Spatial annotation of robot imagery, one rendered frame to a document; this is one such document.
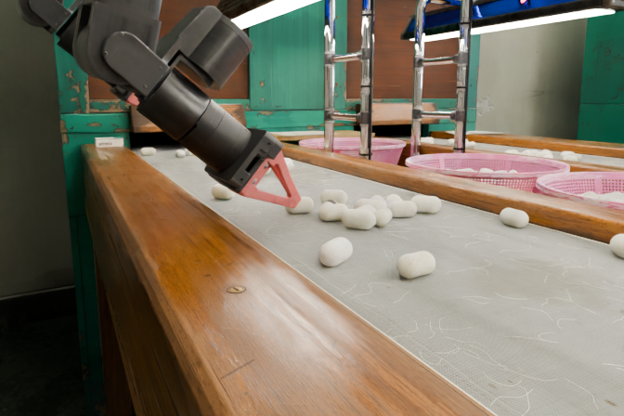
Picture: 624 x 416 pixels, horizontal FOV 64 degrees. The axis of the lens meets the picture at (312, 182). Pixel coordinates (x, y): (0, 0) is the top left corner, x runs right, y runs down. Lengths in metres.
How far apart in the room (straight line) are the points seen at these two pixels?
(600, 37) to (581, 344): 3.26
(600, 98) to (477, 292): 3.16
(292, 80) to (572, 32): 2.82
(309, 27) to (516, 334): 1.32
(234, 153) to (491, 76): 2.95
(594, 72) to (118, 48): 3.25
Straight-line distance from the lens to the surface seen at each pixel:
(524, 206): 0.61
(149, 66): 0.48
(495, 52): 3.41
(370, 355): 0.24
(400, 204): 0.59
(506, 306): 0.37
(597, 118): 3.52
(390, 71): 1.70
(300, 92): 1.53
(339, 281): 0.39
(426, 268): 0.41
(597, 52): 3.55
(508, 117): 3.53
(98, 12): 0.48
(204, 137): 0.51
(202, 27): 0.52
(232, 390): 0.22
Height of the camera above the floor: 0.88
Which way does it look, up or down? 10 degrees down
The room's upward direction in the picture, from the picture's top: straight up
